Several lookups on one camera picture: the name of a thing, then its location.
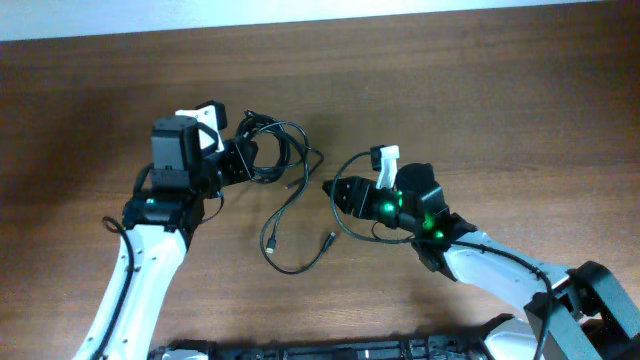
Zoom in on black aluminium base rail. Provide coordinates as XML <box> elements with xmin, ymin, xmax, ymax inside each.
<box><xmin>147</xmin><ymin>329</ymin><xmax>494</xmax><ymax>360</ymax></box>

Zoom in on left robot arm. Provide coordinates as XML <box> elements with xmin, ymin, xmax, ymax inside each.
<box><xmin>75</xmin><ymin>115</ymin><xmax>258</xmax><ymax>359</ymax></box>

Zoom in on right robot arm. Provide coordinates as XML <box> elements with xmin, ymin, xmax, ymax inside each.
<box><xmin>323</xmin><ymin>163</ymin><xmax>639</xmax><ymax>359</ymax></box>

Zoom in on black usb cable two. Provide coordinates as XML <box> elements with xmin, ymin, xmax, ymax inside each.
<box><xmin>234</xmin><ymin>112</ymin><xmax>337</xmax><ymax>275</ymax></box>

